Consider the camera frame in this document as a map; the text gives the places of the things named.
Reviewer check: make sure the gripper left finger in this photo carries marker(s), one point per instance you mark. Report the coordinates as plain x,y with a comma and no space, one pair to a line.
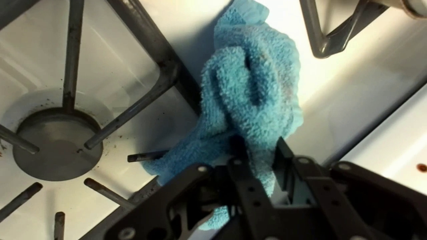
248,190

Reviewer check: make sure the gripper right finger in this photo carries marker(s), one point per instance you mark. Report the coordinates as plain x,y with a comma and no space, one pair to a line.
320,190

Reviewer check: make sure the blue terry towel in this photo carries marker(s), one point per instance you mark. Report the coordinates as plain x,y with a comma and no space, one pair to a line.
247,96

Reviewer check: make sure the white gas stove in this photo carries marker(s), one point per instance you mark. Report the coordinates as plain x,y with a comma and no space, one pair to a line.
347,100

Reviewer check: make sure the round grey stove burner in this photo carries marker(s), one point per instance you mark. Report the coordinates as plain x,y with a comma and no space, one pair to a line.
58,146

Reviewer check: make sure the dark cast iron grate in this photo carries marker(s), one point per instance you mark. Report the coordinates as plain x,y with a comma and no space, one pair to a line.
156,56
337,30

